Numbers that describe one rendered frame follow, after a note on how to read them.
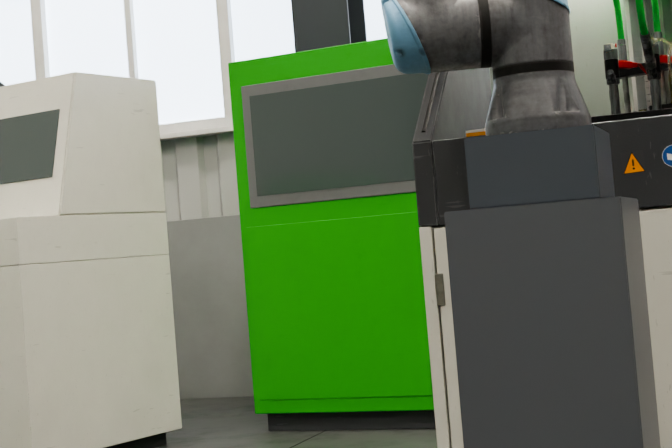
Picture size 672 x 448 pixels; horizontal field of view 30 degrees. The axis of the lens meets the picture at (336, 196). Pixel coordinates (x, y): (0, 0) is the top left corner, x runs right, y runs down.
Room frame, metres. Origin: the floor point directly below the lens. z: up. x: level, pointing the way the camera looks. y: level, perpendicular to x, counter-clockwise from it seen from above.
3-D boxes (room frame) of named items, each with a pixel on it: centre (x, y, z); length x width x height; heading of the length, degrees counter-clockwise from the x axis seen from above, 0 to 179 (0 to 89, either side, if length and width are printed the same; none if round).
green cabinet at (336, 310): (5.62, -0.21, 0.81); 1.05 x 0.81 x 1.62; 65
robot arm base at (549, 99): (1.80, -0.30, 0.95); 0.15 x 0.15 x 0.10
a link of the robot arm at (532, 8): (1.80, -0.29, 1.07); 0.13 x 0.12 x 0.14; 88
